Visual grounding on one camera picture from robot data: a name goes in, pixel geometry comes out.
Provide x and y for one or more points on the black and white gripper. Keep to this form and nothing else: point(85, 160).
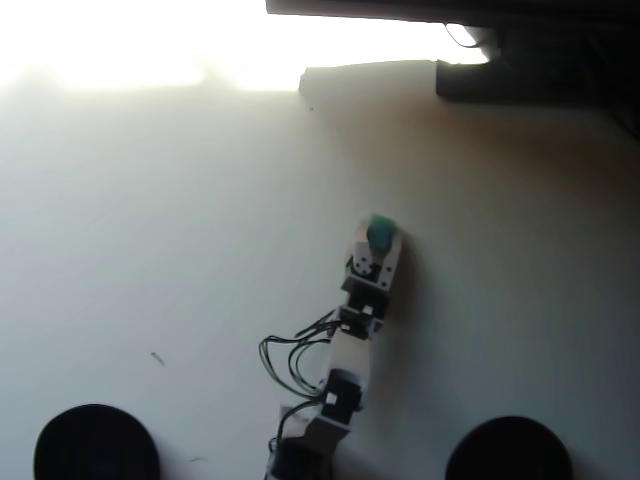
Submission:
point(365, 289)

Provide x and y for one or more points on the blue cube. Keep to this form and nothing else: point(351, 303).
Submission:
point(381, 232)

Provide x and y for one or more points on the white Koch robot arm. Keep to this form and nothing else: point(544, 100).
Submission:
point(350, 355)

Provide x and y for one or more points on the black round bowl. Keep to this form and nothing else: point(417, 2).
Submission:
point(507, 450)
point(95, 445)

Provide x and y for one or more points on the black box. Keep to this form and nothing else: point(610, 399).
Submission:
point(540, 70)

